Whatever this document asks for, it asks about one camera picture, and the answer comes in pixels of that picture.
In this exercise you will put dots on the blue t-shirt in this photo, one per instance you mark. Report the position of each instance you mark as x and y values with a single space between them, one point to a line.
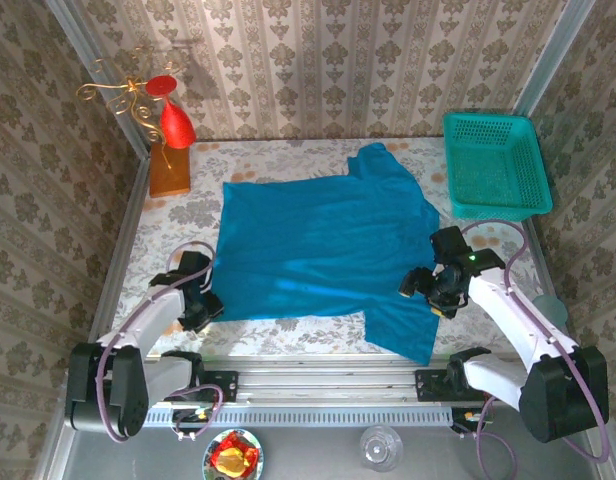
313 240

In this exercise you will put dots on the floral patterned table mat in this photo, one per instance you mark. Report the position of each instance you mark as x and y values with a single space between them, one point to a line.
288 340

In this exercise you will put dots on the orange wooden base block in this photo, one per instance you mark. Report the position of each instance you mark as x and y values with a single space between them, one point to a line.
170 180

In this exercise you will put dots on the red foil sweet wrapper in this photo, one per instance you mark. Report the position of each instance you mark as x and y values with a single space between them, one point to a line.
230 442

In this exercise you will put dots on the teal plastic mesh basket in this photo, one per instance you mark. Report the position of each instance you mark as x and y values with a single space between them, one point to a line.
493 165

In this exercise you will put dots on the blue patterned small plate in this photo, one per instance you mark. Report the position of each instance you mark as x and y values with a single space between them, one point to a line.
208 462

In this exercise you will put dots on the yellow wrapped sweet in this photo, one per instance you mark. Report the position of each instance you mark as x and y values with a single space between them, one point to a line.
234 462

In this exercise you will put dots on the clear drinking glass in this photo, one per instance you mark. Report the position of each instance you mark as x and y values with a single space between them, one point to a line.
380 447

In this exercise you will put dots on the grey metal shelf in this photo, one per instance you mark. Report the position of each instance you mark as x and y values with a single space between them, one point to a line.
308 455

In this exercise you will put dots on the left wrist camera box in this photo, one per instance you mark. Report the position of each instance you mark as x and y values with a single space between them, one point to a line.
194 262

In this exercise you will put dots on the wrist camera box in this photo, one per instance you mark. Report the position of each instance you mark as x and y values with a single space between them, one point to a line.
194 262
449 242

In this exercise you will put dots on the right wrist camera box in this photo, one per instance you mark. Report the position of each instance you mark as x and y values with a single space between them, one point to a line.
449 242

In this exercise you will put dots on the aluminium side rail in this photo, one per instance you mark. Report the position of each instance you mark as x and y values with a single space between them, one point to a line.
135 200
545 280

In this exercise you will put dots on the aluminium extrusion rail beam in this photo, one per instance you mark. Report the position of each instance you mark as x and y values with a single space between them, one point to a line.
328 385

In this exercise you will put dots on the aluminium frame post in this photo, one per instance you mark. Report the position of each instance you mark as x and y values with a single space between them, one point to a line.
556 50
78 35

